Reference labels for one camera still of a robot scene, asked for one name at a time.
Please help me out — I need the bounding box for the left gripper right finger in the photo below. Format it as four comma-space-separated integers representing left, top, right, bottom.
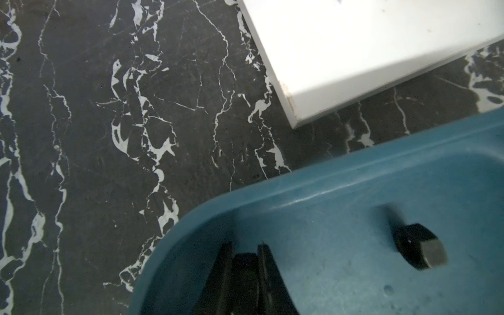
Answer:
257, 244, 299, 314

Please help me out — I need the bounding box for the white tiered display shelf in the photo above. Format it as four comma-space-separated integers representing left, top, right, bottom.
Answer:
238, 0, 503, 128

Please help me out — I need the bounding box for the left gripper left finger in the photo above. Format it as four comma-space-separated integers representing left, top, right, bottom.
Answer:
192, 243, 234, 315

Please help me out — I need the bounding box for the teal plastic storage box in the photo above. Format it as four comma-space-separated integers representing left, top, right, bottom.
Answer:
129, 109, 503, 314

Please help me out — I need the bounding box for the black hex nut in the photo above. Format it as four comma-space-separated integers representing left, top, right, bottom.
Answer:
393, 223, 448, 270

